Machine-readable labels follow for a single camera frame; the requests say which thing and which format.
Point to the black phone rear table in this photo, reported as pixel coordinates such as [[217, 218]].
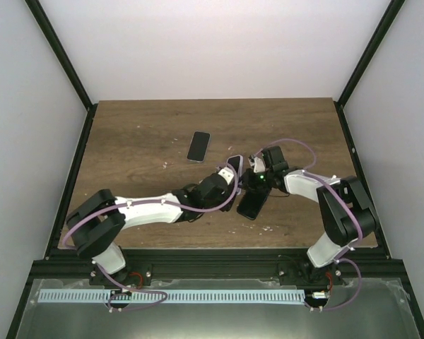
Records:
[[198, 146]]

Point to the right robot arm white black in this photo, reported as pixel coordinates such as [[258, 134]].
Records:
[[348, 215]]

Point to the black phone front table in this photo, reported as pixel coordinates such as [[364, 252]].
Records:
[[252, 202]]

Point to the black frame post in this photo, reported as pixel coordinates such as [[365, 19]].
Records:
[[383, 26], [57, 47]]

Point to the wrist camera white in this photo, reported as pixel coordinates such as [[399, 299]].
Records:
[[257, 164], [227, 174]]

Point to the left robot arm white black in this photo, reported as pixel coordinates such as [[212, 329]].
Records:
[[94, 225]]

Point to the black phone table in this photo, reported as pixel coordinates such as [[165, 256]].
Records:
[[252, 202], [198, 146]]

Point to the light blue slotted cable duct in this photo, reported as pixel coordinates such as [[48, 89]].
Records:
[[174, 297]]

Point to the phone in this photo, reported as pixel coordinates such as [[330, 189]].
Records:
[[236, 161]]

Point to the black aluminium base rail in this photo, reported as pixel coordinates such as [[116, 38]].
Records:
[[288, 266]]

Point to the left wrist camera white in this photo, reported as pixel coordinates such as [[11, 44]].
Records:
[[227, 174]]

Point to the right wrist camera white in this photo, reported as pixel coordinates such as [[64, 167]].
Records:
[[257, 164]]

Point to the right black frame post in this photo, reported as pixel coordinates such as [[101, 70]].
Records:
[[383, 26]]

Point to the metal sheet front panel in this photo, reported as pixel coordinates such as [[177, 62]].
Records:
[[369, 308]]

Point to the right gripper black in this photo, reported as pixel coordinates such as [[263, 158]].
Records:
[[247, 180]]

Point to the left black frame post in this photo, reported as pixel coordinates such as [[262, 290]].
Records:
[[57, 47]]

